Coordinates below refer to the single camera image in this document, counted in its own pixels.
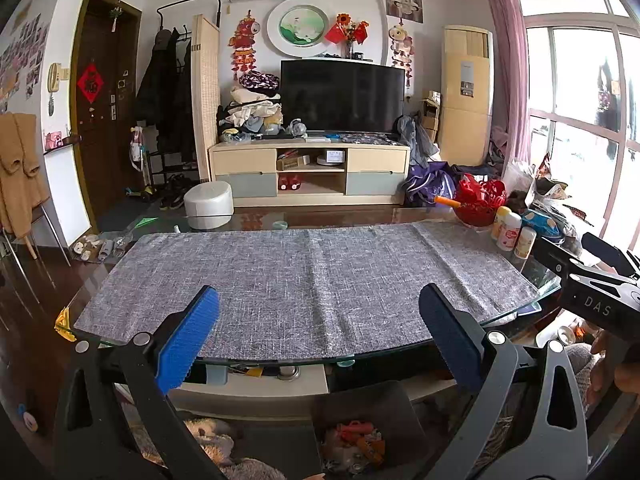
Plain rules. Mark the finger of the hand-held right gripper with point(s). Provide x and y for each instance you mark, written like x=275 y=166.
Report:
x=610 y=255
x=560 y=262

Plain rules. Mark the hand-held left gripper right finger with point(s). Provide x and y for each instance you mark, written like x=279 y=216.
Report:
x=450 y=335

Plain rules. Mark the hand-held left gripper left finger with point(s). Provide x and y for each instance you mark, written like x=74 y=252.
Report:
x=187 y=335

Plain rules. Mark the black bin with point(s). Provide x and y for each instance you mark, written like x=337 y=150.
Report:
x=350 y=405

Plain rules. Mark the pink plastic cone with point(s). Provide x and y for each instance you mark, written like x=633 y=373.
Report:
x=355 y=428

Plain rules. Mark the orange plastic piece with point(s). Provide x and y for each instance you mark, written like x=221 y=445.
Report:
x=371 y=450

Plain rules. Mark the person's right hand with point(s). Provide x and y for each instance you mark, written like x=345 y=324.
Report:
x=597 y=345

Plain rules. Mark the small yellow label bottle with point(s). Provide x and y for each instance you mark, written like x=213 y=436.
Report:
x=525 y=244

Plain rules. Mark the blue round tin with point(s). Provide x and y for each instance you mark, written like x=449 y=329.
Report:
x=542 y=224

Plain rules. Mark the yellow label white bottle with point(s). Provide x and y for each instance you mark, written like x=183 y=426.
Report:
x=500 y=222

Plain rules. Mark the crumpled plastic bags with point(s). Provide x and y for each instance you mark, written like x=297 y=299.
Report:
x=540 y=185

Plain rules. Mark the red lace basket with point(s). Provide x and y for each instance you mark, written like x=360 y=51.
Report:
x=480 y=205

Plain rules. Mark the fluffy beige rug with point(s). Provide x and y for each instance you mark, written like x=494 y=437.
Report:
x=220 y=445

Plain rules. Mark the green triangular paper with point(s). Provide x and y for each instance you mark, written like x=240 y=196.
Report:
x=146 y=222

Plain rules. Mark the yellow table corner guard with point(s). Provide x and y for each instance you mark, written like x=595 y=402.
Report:
x=66 y=325

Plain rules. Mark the grey woven table cloth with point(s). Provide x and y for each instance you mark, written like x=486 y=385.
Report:
x=300 y=280

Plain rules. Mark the orange stick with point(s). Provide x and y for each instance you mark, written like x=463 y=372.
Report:
x=447 y=202

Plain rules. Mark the white round stool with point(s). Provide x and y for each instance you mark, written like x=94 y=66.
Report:
x=208 y=200

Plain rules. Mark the dark shoes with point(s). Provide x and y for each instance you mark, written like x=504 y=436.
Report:
x=175 y=195

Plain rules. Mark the large window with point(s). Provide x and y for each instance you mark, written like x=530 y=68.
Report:
x=575 y=110

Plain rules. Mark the purple cloth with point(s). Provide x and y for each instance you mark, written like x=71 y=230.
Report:
x=430 y=185

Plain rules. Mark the yellow green scooter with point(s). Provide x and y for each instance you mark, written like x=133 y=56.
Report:
x=142 y=185

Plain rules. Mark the metal chair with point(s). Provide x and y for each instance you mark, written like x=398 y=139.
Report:
x=45 y=240

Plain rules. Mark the beige television cabinet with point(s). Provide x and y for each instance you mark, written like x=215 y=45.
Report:
x=242 y=160

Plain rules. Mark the white board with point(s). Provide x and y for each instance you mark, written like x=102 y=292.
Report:
x=67 y=195

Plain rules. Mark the grey hanging clothes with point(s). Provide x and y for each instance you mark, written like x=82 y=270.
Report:
x=415 y=140

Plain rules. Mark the beige standing air conditioner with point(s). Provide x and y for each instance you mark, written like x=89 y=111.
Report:
x=465 y=95

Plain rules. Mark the white child bag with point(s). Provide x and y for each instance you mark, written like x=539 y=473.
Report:
x=137 y=147

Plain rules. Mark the stacked cardboard boxes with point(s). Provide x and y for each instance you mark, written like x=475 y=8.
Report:
x=430 y=115

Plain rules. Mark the small cardboard box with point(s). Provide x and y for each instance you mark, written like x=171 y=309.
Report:
x=290 y=162

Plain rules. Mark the pink curtain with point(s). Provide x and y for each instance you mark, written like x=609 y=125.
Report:
x=507 y=60

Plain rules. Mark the white round device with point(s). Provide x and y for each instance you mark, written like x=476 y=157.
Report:
x=331 y=157

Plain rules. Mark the dark wooden door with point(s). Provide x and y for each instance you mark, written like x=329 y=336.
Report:
x=107 y=135

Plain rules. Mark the pile of clothes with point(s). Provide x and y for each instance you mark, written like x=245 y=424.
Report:
x=250 y=110

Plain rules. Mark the brown coat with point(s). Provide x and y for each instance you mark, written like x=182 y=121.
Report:
x=20 y=170

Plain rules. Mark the woven folding screen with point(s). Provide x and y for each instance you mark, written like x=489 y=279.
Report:
x=206 y=100

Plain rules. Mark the pink toy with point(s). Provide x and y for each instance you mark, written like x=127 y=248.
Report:
x=53 y=140

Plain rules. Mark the coat rack with dark coats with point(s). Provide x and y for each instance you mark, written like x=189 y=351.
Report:
x=165 y=90

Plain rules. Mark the black flat television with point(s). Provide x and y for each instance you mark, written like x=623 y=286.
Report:
x=342 y=95

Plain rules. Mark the red diamond door sign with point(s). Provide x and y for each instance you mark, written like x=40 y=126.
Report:
x=90 y=84

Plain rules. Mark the red fish hanging ornament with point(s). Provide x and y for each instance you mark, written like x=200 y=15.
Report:
x=245 y=45

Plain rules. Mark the vase with red flags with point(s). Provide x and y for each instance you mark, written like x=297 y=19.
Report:
x=348 y=32

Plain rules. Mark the pink hanging wall ornament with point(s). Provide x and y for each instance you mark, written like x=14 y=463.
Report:
x=401 y=50

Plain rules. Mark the beige wall intercom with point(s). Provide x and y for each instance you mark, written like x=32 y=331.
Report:
x=54 y=77

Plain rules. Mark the wall photo collage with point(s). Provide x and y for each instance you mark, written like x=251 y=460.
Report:
x=22 y=60

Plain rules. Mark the round white wall art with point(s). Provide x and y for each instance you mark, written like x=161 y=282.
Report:
x=297 y=27

